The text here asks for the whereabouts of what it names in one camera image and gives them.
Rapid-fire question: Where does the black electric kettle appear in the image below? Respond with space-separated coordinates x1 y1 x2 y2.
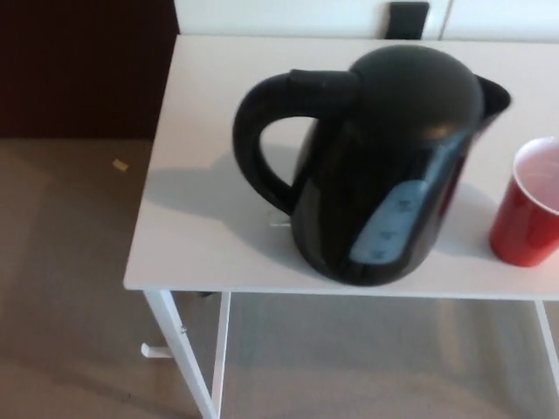
231 45 513 289

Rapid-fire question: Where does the black rectangular wall plate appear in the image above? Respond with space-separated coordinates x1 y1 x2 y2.
383 2 431 41

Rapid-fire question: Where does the white metal-frame table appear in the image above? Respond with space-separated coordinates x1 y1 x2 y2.
123 34 559 419

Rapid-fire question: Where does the red plastic cup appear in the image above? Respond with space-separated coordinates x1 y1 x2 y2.
488 135 559 267

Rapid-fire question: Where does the dark brown cabinet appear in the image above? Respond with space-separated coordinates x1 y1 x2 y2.
0 0 181 140

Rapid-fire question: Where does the white cabinet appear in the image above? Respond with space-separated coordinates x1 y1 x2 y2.
178 0 559 44

